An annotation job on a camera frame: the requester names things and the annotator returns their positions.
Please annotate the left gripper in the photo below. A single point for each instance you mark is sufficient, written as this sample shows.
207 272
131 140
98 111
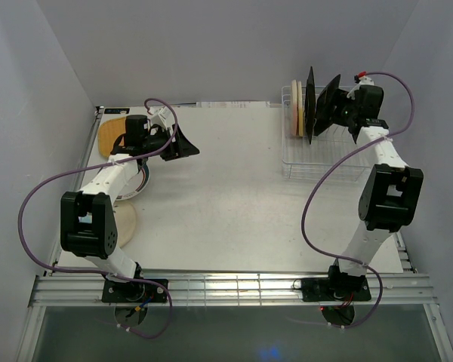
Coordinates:
182 146

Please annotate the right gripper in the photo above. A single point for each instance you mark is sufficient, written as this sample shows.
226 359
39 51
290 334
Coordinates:
341 99

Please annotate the black floral square plate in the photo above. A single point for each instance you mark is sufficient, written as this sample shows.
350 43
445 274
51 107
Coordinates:
325 106

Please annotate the cream floral square plate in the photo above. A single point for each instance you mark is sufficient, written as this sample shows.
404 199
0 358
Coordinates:
310 106

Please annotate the yellow cream round plate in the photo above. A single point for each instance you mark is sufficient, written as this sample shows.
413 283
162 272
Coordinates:
300 110

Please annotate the green rimmed white plate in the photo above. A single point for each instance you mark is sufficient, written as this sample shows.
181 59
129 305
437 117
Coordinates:
135 185

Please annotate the pink cream round plate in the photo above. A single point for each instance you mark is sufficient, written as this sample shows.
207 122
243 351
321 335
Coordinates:
294 109

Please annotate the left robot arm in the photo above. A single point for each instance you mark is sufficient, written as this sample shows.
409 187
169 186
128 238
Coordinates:
87 223

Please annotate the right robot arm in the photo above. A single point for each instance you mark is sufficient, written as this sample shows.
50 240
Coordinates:
389 198

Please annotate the paper sheets at back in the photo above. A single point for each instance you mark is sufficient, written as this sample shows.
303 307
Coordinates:
248 104

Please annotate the orange woven square plate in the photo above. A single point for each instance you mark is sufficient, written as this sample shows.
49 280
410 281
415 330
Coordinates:
108 133

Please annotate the blue label sticker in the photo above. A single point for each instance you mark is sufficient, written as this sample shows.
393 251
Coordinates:
116 111

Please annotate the blue cream round plate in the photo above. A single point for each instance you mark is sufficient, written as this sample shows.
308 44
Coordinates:
126 221

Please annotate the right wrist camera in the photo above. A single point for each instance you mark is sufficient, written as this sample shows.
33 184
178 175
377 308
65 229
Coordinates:
360 80

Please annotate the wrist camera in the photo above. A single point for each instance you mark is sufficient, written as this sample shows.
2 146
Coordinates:
162 115
360 80

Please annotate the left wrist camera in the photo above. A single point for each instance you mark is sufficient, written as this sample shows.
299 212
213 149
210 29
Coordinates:
162 115

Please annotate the white wire dish rack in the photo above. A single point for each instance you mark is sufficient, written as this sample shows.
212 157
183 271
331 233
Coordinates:
304 161

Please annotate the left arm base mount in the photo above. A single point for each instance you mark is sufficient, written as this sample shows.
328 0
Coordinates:
133 292

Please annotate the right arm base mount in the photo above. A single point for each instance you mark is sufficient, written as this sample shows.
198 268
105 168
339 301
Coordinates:
326 290

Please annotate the aluminium frame rail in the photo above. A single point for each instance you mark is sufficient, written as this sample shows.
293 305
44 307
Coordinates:
224 289

